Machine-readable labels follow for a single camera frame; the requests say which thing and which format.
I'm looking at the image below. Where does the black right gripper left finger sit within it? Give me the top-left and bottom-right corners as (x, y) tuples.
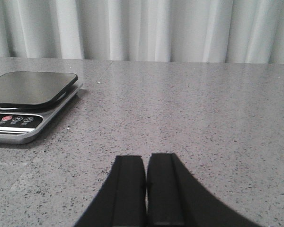
(75, 156), (146, 227)

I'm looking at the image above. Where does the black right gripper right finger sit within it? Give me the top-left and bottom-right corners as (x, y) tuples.
(147, 153), (257, 227)

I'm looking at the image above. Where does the silver digital kitchen scale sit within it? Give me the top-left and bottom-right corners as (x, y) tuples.
(0, 71), (82, 144)

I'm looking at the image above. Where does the white pleated curtain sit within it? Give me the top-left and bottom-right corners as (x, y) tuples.
(0, 0), (284, 64)

